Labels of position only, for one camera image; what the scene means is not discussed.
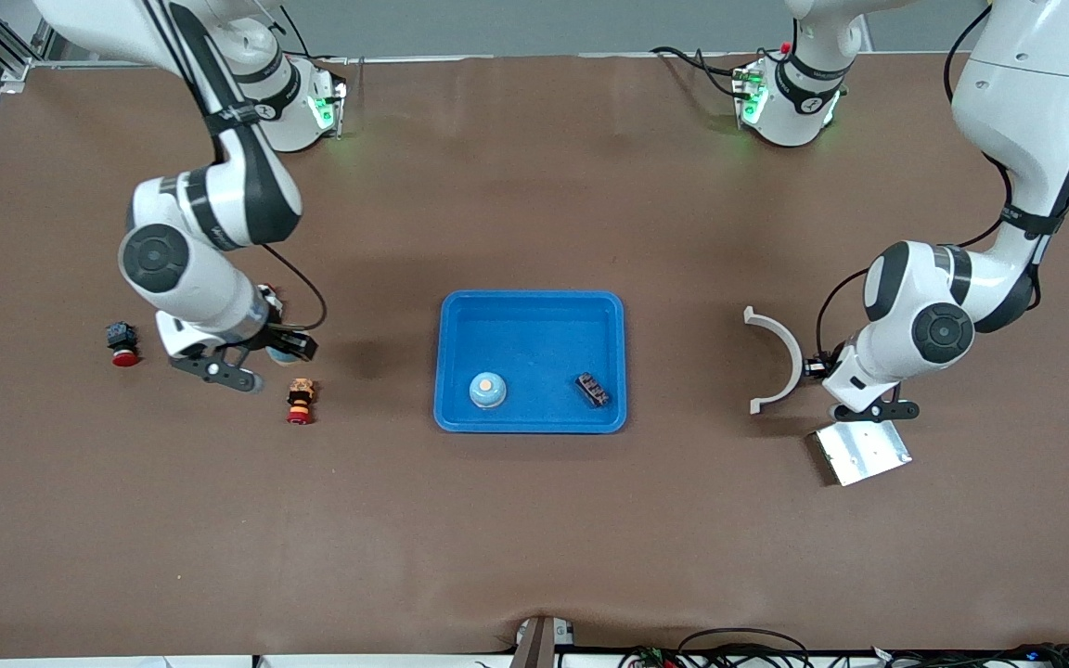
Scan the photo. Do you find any orange and red push button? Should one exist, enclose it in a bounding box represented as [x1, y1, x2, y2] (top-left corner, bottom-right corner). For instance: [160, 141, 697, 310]
[286, 378, 316, 426]

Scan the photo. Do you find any red emergency stop button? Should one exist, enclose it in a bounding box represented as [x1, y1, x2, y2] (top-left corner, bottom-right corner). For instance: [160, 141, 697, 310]
[105, 321, 142, 368]

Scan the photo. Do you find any silver metal plate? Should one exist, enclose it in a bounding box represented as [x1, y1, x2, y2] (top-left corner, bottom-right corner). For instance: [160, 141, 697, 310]
[813, 413, 913, 487]

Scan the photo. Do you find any blue plastic tray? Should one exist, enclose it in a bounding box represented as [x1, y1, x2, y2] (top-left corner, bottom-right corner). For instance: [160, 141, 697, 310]
[433, 290, 628, 435]

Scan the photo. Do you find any white curved plastic bracket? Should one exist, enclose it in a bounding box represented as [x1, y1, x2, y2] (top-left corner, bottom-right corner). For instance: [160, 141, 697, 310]
[743, 306, 805, 415]

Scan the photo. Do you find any black cable bundle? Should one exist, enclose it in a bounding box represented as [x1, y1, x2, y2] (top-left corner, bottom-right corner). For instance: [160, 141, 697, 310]
[618, 628, 814, 668]
[869, 642, 1069, 668]

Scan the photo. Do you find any black left arm base cable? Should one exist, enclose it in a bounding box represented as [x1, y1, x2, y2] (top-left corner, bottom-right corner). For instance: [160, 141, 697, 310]
[650, 45, 749, 98]

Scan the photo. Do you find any metal clamp bracket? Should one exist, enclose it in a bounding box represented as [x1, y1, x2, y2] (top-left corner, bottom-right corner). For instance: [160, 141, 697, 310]
[514, 616, 575, 668]

